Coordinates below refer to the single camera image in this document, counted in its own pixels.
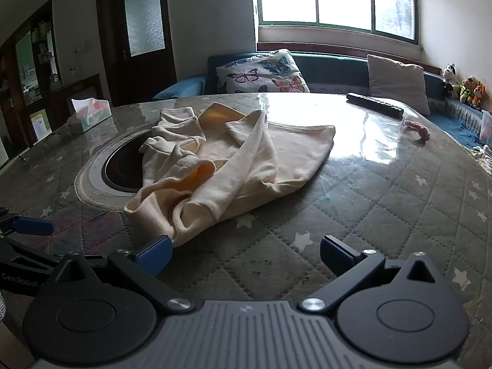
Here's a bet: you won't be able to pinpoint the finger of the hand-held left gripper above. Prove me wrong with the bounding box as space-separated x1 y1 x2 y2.
0 208 54 239
0 236 110 269

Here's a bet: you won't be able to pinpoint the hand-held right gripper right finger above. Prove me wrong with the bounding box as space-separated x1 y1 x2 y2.
301 235 450 313

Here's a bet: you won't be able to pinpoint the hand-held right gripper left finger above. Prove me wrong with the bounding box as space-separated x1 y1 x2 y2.
50 234 195 314

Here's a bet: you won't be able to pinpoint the cream garment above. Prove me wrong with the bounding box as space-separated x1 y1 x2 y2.
123 102 336 247

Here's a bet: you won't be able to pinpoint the round built-in cooker plate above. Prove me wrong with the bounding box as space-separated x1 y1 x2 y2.
75 129 155 212

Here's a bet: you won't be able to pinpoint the green booklet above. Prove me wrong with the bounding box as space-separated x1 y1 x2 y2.
30 109 50 141

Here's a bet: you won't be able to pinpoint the tissue box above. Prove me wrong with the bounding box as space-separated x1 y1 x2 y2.
67 98 113 132

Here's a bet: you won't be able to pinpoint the dark wooden display cabinet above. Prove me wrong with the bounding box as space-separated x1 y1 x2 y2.
0 0 64 170

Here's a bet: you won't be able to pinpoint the small pink toy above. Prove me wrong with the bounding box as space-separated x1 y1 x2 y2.
403 120 430 145

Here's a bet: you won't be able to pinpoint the black remote control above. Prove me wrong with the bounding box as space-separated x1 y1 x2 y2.
346 93 403 118

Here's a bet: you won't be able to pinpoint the plain beige pillow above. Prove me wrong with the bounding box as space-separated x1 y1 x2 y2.
367 54 430 116

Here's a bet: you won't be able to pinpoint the blue sofa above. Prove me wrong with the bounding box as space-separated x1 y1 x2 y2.
153 52 492 150

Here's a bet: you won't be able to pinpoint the clear plastic storage box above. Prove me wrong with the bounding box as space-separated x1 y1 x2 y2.
478 109 492 147

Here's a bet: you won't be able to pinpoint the butterfly print pillow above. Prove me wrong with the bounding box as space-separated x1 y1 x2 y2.
215 49 310 94

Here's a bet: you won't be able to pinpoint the dark door with frosted glass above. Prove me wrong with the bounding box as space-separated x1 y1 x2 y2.
95 0 177 106

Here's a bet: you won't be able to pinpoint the black and white plush toy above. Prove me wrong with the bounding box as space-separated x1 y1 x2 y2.
442 64 460 97

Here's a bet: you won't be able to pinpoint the yellow vested plush toy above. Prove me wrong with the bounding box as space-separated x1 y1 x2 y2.
459 76 477 103

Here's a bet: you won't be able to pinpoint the orange plush toy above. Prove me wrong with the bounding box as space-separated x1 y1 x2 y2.
472 81 490 109

